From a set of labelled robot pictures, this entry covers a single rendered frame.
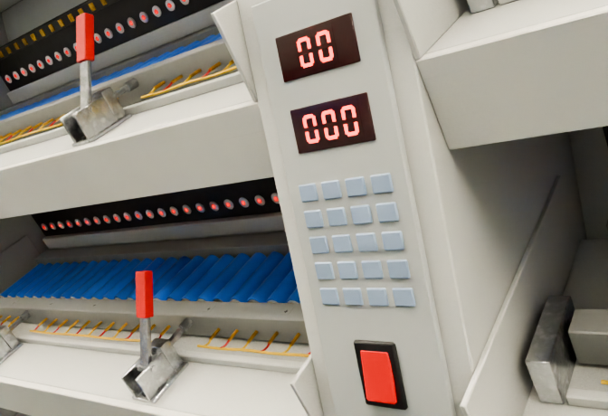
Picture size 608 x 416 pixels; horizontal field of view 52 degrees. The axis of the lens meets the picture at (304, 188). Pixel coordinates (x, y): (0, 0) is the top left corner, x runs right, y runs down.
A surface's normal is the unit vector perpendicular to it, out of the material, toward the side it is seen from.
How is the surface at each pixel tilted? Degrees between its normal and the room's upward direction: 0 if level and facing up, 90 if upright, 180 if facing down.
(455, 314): 90
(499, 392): 90
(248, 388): 21
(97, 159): 111
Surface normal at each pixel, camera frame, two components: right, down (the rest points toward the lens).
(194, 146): -0.50, 0.53
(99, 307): -0.41, -0.84
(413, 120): -0.61, 0.19
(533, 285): 0.76, -0.10
